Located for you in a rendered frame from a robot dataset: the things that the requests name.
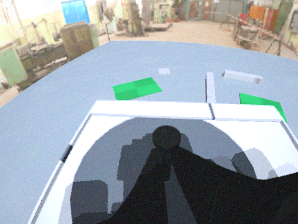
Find grey round disc with small hole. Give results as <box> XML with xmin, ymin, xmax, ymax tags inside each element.
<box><xmin>71</xmin><ymin>117</ymin><xmax>257</xmax><ymax>224</ymax></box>

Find white flat bar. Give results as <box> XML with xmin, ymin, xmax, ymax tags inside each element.
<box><xmin>206</xmin><ymin>72</ymin><xmax>216</xmax><ymax>103</ymax></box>

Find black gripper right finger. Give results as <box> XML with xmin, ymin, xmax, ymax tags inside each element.
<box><xmin>172</xmin><ymin>147</ymin><xmax>298</xmax><ymax>224</ymax></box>

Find grey rectangular bar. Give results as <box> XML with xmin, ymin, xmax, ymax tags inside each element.
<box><xmin>222</xmin><ymin>69</ymin><xmax>263</xmax><ymax>84</ymax></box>

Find dark steel pin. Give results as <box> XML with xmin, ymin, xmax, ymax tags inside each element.
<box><xmin>152</xmin><ymin>125</ymin><xmax>181</xmax><ymax>183</ymax></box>

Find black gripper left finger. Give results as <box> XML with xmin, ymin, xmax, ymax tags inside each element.
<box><xmin>97</xmin><ymin>148</ymin><xmax>169</xmax><ymax>224</ymax></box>

